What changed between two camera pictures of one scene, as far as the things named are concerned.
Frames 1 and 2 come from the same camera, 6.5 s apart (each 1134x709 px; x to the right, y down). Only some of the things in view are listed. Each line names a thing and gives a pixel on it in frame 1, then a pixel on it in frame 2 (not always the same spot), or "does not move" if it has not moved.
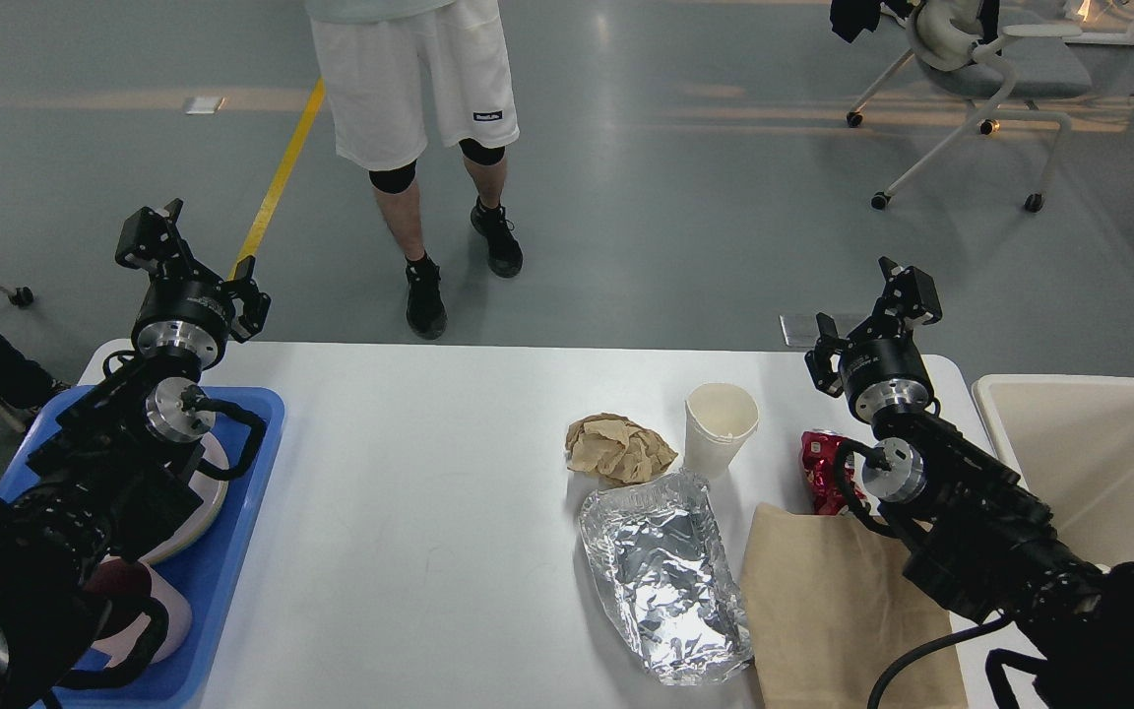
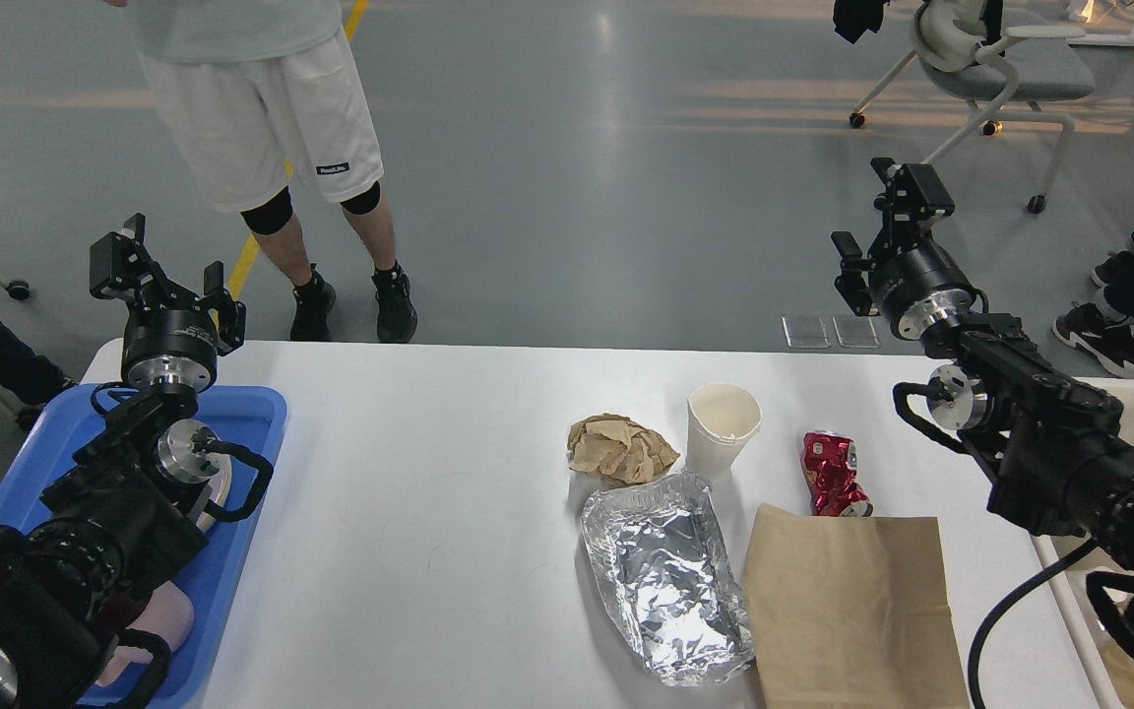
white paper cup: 718,417 does not move
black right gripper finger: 823,361 → 853,284
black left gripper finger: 251,304 → 228,316
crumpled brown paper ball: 612,444 does not move
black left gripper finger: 150,240 → 121,268
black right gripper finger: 911,294 → 916,194
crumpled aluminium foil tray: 661,555 does not move
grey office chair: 963,50 does not move
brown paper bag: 828,609 does not move
